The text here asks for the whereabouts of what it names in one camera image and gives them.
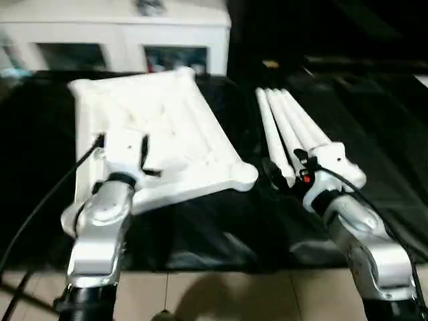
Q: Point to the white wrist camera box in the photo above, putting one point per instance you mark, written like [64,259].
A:
[123,150]
[334,157]

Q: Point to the grey robot foot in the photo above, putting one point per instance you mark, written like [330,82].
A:
[164,316]

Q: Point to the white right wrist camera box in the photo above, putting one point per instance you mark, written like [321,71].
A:
[334,157]

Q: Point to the white plastic table top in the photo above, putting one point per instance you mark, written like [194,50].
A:
[174,100]

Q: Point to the black glossy mat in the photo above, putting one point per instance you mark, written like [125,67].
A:
[368,133]

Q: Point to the white glass-door cabinet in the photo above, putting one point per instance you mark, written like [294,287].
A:
[117,30]

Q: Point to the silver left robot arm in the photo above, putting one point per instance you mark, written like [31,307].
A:
[100,217]

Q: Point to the black television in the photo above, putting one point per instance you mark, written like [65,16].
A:
[368,63]

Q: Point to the small tan box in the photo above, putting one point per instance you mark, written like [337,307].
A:
[269,63]

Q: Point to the white plastic table leg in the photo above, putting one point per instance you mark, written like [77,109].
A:
[284,123]
[300,123]
[311,123]
[272,133]

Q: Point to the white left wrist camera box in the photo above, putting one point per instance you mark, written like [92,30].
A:
[123,150]

